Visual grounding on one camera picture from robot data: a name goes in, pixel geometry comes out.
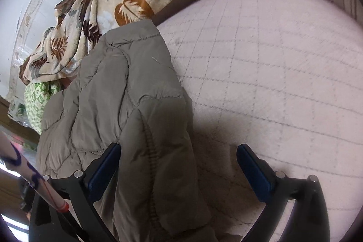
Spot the white tube with blue marks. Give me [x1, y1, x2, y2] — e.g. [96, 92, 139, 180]
[0, 131, 70, 213]

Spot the green printed plastic packet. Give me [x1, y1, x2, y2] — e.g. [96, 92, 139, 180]
[8, 102, 27, 125]

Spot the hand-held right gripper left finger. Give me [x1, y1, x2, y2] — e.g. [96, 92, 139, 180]
[28, 142, 122, 242]

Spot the wooden door frame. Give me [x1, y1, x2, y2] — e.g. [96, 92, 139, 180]
[0, 96, 39, 152]

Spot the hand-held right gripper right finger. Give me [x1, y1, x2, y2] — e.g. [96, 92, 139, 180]
[236, 144, 331, 242]

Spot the grey-brown hooded puffer jacket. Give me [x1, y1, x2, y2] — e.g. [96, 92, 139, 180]
[36, 19, 226, 242]

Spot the green patterned pillow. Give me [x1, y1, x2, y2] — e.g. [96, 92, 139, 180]
[24, 82, 62, 135]

